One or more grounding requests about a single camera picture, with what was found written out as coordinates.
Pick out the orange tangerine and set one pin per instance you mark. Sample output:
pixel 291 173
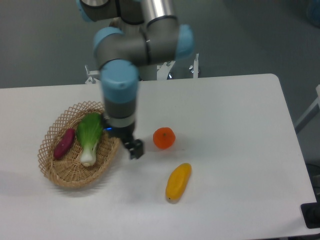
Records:
pixel 164 138

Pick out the white metal mounting frame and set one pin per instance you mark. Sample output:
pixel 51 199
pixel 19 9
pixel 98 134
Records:
pixel 163 71

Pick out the yellow mango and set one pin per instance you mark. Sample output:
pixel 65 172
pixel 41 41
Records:
pixel 178 181

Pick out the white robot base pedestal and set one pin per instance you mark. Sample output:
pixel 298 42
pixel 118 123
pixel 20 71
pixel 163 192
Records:
pixel 147 72

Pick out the purple sweet potato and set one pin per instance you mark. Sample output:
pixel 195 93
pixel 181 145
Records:
pixel 64 144

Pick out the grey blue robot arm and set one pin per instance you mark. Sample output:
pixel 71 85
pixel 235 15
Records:
pixel 160 38

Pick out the black box at table edge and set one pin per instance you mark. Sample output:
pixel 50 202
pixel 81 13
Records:
pixel 311 215

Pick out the woven wicker basket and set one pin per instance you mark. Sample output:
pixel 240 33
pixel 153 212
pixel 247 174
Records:
pixel 68 171

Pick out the white frame at right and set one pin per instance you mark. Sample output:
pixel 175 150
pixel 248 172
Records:
pixel 309 113

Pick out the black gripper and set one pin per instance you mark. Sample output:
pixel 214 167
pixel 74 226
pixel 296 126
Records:
pixel 123 129

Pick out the green bok choy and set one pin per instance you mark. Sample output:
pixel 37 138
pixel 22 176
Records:
pixel 88 134

